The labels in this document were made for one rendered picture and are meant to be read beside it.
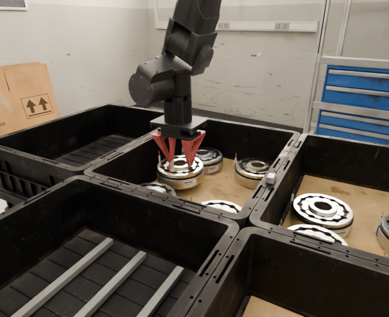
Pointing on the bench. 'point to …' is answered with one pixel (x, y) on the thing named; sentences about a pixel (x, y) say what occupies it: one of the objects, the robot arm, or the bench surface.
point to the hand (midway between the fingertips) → (180, 160)
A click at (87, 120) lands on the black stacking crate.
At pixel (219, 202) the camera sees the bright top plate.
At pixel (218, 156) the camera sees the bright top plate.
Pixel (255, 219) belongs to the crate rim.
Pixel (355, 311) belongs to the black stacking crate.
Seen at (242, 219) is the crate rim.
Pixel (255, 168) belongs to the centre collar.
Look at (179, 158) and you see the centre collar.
